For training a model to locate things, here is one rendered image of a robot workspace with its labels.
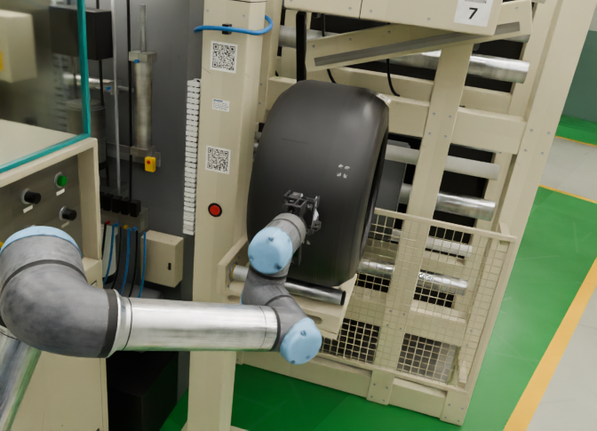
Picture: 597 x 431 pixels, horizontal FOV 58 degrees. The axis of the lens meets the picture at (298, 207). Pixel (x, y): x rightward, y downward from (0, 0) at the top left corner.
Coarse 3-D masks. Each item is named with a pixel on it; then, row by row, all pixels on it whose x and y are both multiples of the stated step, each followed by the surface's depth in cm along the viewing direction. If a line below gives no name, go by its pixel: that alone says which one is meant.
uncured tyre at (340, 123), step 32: (288, 96) 139; (320, 96) 138; (352, 96) 139; (288, 128) 132; (320, 128) 131; (352, 128) 131; (384, 128) 141; (256, 160) 135; (288, 160) 130; (320, 160) 129; (352, 160) 128; (384, 160) 170; (256, 192) 133; (320, 192) 128; (352, 192) 128; (256, 224) 136; (352, 224) 131; (320, 256) 135; (352, 256) 137
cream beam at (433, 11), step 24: (288, 0) 158; (312, 0) 156; (336, 0) 154; (360, 0) 153; (384, 0) 151; (408, 0) 149; (432, 0) 148; (456, 0) 146; (408, 24) 152; (432, 24) 150; (456, 24) 148
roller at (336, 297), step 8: (232, 272) 158; (240, 272) 157; (240, 280) 158; (288, 280) 155; (296, 280) 155; (288, 288) 154; (296, 288) 154; (304, 288) 154; (312, 288) 153; (320, 288) 153; (328, 288) 153; (304, 296) 155; (312, 296) 153; (320, 296) 153; (328, 296) 152; (336, 296) 152; (344, 296) 152; (336, 304) 153
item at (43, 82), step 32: (0, 0) 106; (32, 0) 115; (64, 0) 124; (0, 32) 108; (32, 32) 116; (64, 32) 126; (0, 64) 110; (32, 64) 118; (64, 64) 129; (0, 96) 111; (32, 96) 120; (64, 96) 131; (0, 128) 113; (32, 128) 123; (64, 128) 134; (0, 160) 115; (32, 160) 124
